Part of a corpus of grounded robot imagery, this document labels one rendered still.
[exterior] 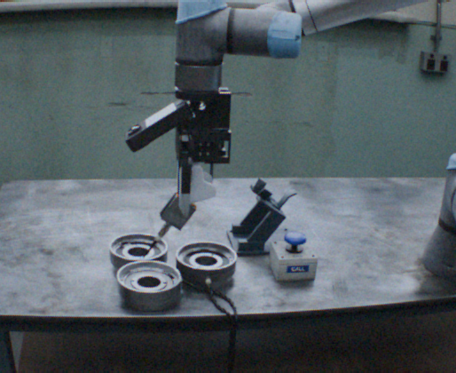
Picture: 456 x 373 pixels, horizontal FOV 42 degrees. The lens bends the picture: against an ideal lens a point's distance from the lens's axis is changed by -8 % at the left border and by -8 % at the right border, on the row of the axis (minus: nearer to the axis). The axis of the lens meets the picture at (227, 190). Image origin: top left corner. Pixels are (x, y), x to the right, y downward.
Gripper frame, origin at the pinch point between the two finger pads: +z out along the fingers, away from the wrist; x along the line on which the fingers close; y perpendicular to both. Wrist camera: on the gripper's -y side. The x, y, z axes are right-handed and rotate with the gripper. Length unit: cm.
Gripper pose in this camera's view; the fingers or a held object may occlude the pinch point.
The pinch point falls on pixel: (181, 206)
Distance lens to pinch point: 107.6
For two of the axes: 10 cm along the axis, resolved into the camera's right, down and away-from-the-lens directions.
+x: -1.7, -3.7, 9.1
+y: 9.8, -0.2, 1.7
